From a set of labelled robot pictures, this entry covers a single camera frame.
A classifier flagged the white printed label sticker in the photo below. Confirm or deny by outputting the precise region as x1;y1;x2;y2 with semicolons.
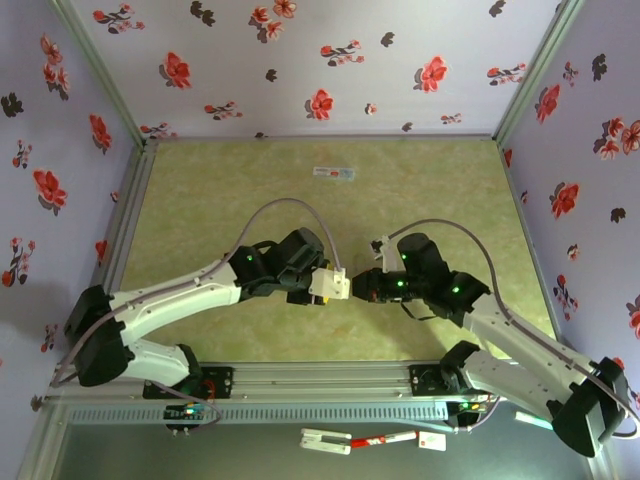
312;166;357;180

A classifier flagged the green-lit right circuit board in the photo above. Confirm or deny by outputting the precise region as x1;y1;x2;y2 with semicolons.
446;398;490;417

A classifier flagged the green-lit circuit board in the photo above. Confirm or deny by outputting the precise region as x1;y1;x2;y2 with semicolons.
163;403;210;422
446;398;490;417

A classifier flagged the white plastic clip holder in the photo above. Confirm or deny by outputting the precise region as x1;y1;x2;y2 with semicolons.
299;427;353;456

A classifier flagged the red and white pen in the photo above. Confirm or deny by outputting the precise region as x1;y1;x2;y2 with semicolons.
349;432;419;450

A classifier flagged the white card with red logo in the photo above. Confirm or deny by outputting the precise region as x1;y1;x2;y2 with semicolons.
417;432;447;453

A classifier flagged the green-lit left circuit board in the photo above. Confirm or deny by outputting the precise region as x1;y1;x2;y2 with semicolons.
163;403;210;422

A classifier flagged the white and teal stick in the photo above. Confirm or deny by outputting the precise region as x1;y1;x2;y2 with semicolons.
514;411;554;431

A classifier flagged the grey right arm cable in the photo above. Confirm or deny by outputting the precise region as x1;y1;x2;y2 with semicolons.
384;218;639;441

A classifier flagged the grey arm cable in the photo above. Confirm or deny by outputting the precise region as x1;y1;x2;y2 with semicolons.
48;198;347;389
384;218;639;441

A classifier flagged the grey left arm cable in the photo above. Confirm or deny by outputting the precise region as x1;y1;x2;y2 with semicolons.
48;198;347;389

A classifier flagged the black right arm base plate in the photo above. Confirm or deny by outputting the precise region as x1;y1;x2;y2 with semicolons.
408;363;501;401

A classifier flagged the grey slotted cable duct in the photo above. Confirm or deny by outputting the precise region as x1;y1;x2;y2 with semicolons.
64;401;450;425

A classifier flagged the aluminium table side rail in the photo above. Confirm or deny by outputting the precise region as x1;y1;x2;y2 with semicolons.
82;139;159;364
498;139;586;361

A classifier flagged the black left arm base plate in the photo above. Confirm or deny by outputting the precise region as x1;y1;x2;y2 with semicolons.
143;366;235;401

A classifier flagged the thin aluminium table edge rail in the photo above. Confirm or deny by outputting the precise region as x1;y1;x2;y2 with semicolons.
149;132;501;144

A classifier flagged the grey left board cable loop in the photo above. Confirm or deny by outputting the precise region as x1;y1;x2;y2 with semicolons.
149;379;224;437

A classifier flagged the grey board cable loop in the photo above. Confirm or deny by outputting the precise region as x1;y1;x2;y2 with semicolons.
449;394;502;434
149;379;224;437

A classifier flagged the grey right board cable loop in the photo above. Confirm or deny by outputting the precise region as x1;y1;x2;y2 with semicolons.
449;394;502;434

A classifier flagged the aluminium upright frame post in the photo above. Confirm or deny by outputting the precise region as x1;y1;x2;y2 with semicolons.
492;0;587;144
47;0;151;151

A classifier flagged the lower aluminium frame bar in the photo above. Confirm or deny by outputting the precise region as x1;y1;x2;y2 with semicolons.
589;449;621;480
17;399;69;480

